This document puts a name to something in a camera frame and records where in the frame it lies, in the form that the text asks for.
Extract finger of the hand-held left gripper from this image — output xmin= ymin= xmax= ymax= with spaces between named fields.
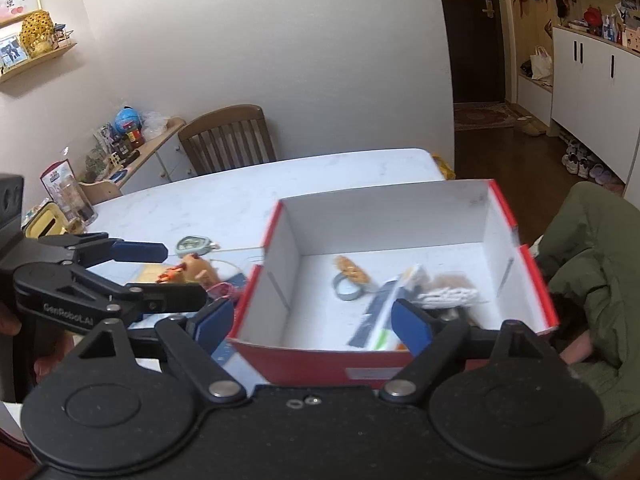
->
xmin=39 ymin=231 xmax=169 ymax=267
xmin=125 ymin=281 xmax=209 ymax=315

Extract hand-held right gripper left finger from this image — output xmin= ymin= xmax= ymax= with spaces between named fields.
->
xmin=75 ymin=300 xmax=247 ymax=403

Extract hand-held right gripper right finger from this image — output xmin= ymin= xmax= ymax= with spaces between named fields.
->
xmin=381 ymin=299 xmax=568 ymax=402

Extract bagged bread slice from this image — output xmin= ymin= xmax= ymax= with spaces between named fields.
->
xmin=137 ymin=262 xmax=173 ymax=286

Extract orange capybara toy figure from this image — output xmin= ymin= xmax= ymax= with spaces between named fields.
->
xmin=177 ymin=254 xmax=221 ymax=286

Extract pink labelled packet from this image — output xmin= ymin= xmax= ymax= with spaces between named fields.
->
xmin=207 ymin=282 xmax=246 ymax=303

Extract dark blue white packet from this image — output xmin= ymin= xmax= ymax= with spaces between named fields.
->
xmin=348 ymin=280 xmax=401 ymax=348

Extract cotton swab packet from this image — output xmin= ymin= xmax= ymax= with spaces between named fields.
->
xmin=415 ymin=272 xmax=488 ymax=309

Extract green round tin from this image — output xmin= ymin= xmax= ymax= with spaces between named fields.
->
xmin=175 ymin=236 xmax=220 ymax=255

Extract grey ring cap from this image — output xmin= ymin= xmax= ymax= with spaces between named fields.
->
xmin=332 ymin=272 xmax=371 ymax=302

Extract striped tan plush charm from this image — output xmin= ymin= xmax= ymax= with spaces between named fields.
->
xmin=334 ymin=255 xmax=372 ymax=283

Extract red cardboard shoe box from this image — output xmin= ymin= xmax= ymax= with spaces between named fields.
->
xmin=226 ymin=179 xmax=560 ymax=390

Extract person's left hand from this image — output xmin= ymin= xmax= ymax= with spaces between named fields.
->
xmin=0 ymin=304 xmax=77 ymax=387

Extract tall drinking glass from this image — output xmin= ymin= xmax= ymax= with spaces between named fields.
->
xmin=57 ymin=176 xmax=98 ymax=226

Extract yellow green tissue box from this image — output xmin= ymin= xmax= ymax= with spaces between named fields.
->
xmin=22 ymin=201 xmax=68 ymax=238

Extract white side cabinet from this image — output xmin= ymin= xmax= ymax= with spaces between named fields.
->
xmin=120 ymin=117 xmax=198 ymax=193

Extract red printed card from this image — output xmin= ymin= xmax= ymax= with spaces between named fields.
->
xmin=40 ymin=159 xmax=76 ymax=196

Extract clear plastic bag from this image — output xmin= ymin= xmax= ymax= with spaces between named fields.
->
xmin=141 ymin=110 xmax=171 ymax=136

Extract brown wooden chair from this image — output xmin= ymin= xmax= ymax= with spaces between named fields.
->
xmin=177 ymin=105 xmax=277 ymax=177

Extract yellow cloth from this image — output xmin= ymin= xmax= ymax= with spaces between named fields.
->
xmin=432 ymin=155 xmax=456 ymax=181

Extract olive green jacket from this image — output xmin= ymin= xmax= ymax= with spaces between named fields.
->
xmin=532 ymin=181 xmax=640 ymax=480

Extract patterned door mat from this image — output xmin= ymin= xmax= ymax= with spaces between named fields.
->
xmin=454 ymin=102 xmax=516 ymax=131

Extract beige slippers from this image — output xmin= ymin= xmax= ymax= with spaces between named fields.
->
xmin=515 ymin=116 xmax=546 ymax=136

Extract row of shoes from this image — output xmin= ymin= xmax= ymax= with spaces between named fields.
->
xmin=562 ymin=140 xmax=626 ymax=186

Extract gold flower ornament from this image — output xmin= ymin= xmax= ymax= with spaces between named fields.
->
xmin=20 ymin=10 xmax=55 ymax=58

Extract white bench cabinet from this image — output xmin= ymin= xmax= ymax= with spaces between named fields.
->
xmin=517 ymin=72 xmax=553 ymax=126

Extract dark entrance door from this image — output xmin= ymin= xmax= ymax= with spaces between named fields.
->
xmin=432 ymin=0 xmax=516 ymax=106

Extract framed calligraphy picture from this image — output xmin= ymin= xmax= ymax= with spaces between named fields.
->
xmin=0 ymin=0 xmax=42 ymax=28

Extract white tote bag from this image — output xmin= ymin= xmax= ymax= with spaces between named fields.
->
xmin=530 ymin=46 xmax=554 ymax=81

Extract white base cabinets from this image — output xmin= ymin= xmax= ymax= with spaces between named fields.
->
xmin=550 ymin=25 xmax=640 ymax=186

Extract wooden wall shelf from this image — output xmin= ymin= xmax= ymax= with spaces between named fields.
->
xmin=0 ymin=40 xmax=78 ymax=85

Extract small photo frame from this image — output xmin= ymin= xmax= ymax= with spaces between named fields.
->
xmin=0 ymin=34 xmax=29 ymax=70

